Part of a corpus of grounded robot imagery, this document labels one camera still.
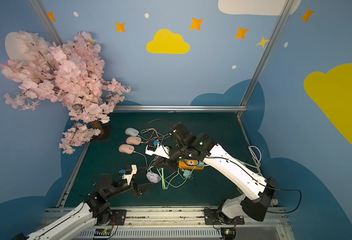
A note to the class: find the pale green wireless mouse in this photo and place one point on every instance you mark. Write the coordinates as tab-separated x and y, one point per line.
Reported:
132	132

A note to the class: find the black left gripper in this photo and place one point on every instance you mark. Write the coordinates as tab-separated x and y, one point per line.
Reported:
136	188

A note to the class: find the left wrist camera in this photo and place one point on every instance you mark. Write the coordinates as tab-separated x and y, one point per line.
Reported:
128	173

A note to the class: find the aluminium frame rail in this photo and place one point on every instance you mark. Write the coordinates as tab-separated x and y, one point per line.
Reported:
170	109

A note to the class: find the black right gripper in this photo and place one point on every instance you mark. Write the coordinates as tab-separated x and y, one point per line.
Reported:
163	160

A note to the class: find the pink wireless mouse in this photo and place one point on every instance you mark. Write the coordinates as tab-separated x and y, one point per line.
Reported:
134	140
127	149

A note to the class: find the teal charger with green cable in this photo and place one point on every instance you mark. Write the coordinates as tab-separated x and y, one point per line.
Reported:
188	174

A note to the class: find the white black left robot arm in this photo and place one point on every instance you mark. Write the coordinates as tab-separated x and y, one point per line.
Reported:
94	210

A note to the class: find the lilac wireless mouse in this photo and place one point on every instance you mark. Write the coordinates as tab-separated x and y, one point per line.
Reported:
153	177

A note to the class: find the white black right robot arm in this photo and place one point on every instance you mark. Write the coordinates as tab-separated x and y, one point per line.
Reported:
257	190

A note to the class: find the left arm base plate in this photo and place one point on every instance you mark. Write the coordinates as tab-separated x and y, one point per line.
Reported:
114	217

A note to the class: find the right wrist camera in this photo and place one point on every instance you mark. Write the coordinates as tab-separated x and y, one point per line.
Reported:
156	148

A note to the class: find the pink cherry blossom tree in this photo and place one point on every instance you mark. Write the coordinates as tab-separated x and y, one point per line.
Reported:
72	74

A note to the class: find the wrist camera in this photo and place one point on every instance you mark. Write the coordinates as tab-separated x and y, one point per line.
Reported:
128	173
156	148

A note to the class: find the orange power strip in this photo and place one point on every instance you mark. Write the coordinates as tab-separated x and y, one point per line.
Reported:
189	165

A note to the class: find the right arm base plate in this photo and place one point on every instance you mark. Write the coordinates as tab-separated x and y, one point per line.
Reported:
216	217

